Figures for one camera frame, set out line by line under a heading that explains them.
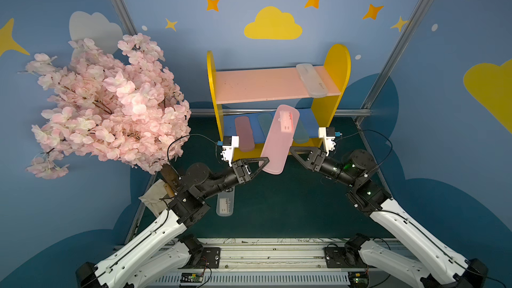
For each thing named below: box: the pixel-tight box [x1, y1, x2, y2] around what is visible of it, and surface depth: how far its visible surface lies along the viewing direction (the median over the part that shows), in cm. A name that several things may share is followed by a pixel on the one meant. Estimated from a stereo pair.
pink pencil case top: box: [261, 104, 300, 175], surface depth 60 cm
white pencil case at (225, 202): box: [216, 186, 236, 217], surface depth 88 cm
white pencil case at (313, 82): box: [296, 63, 329, 98], surface depth 82 cm
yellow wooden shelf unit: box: [207, 44, 352, 159], surface depth 79 cm
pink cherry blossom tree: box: [25, 32, 192, 180], surface depth 53 cm
